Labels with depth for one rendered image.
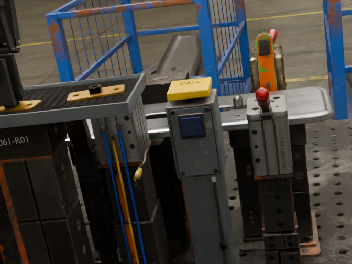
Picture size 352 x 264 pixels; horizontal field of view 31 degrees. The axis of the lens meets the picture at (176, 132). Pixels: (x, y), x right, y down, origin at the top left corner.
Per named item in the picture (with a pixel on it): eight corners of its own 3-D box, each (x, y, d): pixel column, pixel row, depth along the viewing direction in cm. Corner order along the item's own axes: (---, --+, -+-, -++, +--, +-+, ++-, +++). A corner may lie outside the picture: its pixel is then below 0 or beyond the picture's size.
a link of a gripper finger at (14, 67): (-7, 56, 93) (-4, 54, 94) (6, 101, 96) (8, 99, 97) (11, 54, 92) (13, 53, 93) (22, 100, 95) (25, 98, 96)
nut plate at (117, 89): (124, 86, 96) (123, 78, 96) (123, 93, 93) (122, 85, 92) (69, 95, 96) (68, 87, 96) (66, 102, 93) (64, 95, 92)
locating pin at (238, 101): (244, 112, 129) (242, 92, 127) (244, 116, 127) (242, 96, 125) (234, 113, 129) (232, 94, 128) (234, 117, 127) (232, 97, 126)
